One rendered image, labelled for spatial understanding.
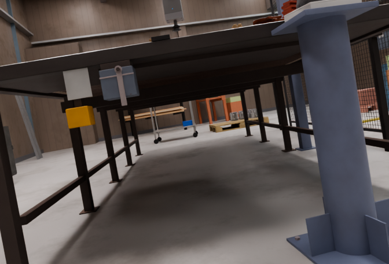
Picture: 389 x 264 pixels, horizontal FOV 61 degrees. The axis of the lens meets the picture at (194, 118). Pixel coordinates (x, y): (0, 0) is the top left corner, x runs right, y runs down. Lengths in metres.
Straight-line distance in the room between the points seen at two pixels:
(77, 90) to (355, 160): 1.09
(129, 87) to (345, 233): 0.97
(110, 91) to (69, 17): 11.46
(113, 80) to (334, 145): 0.87
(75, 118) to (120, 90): 0.21
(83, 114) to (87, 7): 11.48
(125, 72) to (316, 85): 0.73
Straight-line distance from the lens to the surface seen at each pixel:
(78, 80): 1.43
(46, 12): 12.98
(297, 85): 3.54
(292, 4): 2.46
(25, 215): 1.71
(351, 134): 1.26
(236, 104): 10.94
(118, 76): 1.36
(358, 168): 1.28
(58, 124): 11.51
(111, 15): 12.65
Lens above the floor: 0.62
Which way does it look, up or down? 2 degrees down
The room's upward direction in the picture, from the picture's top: 10 degrees counter-clockwise
